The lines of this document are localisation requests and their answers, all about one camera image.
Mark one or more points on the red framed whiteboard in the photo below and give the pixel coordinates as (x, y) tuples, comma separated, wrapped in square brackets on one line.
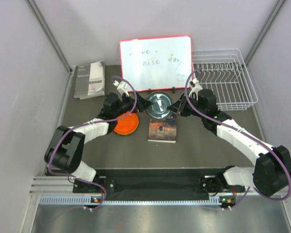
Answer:
[(157, 63)]

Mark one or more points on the dark teal plate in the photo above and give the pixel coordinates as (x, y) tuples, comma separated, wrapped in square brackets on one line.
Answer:
[(160, 103)]

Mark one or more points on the orange plate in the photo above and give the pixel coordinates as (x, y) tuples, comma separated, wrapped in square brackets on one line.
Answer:
[(126, 123)]

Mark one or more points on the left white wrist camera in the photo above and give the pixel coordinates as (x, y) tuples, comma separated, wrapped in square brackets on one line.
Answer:
[(121, 87)]

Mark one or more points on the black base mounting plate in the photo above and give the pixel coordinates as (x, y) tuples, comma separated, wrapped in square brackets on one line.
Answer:
[(118, 179)]

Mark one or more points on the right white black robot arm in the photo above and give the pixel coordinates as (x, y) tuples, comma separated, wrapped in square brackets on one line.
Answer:
[(271, 166)]

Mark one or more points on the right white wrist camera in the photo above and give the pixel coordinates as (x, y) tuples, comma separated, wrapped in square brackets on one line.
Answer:
[(195, 88)]

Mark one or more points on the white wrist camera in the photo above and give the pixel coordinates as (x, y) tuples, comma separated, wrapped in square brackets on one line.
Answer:
[(121, 87), (195, 88)]

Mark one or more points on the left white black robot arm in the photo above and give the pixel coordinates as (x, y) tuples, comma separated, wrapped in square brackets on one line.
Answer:
[(66, 146)]

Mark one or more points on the grey white manual booklet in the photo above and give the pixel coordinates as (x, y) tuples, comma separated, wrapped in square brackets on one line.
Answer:
[(90, 80)]

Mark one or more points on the white wire dish rack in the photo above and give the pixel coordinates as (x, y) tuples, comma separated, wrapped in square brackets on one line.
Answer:
[(225, 73)]

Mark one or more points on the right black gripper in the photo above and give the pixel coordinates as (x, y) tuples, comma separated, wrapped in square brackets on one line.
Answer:
[(176, 107)]

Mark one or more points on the A Tale of Two Cities book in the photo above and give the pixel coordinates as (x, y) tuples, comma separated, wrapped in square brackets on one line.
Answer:
[(163, 130)]

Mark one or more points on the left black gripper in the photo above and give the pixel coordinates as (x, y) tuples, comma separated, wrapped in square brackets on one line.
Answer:
[(142, 104)]

